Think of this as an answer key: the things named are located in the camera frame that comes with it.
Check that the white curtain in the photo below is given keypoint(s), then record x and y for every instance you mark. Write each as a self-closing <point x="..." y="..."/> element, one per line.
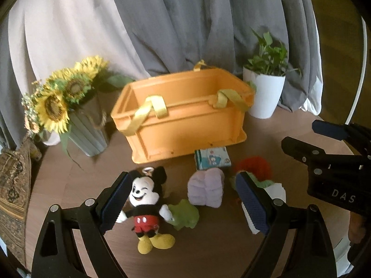
<point x="66" y="26"/>

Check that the grey ribbed vase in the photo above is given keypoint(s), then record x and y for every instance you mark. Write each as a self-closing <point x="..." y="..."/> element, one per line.
<point x="88" y="133"/>

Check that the black and red mouse plush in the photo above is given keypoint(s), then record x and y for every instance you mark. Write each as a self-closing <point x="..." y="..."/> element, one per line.
<point x="145" y="205"/>

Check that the grey curtain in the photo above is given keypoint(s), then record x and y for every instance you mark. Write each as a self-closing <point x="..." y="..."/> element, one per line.
<point x="188" y="20"/>

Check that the red and green plush toy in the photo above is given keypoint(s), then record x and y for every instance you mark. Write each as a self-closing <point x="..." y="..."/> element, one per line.
<point x="256" y="165"/>

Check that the green rubber frog toy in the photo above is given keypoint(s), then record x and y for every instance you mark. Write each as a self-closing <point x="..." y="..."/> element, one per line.
<point x="185" y="215"/>

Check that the green plant in white pot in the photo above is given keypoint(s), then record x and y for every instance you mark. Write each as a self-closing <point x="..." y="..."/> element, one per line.
<point x="265" y="87"/>

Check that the sunflower bouquet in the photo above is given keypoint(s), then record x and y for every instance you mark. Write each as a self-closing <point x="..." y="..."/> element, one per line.
<point x="61" y="95"/>

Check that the blue printed tissue packet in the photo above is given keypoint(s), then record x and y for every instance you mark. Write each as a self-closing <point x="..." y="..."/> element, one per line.
<point x="213" y="157"/>

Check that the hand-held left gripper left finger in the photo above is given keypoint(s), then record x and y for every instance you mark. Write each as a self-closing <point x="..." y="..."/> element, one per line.
<point x="115" y="203"/>

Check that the patterned brown cushion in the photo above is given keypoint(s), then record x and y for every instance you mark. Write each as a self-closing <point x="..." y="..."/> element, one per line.
<point x="14" y="191"/>

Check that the orange plastic crate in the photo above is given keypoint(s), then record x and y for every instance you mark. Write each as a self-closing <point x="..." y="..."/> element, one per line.
<point x="185" y="115"/>

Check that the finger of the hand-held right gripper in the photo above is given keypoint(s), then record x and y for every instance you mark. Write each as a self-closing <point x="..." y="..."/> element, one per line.
<point x="330" y="130"/>
<point x="307" y="152"/>

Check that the folded purple towel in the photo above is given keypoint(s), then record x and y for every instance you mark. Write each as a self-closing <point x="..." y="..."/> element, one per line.
<point x="206" y="186"/>

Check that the person's right hand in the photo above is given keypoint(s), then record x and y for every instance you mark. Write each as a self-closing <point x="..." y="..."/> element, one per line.
<point x="357" y="228"/>

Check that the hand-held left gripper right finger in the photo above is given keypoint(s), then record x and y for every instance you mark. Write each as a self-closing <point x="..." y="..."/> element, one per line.
<point x="251" y="202"/>

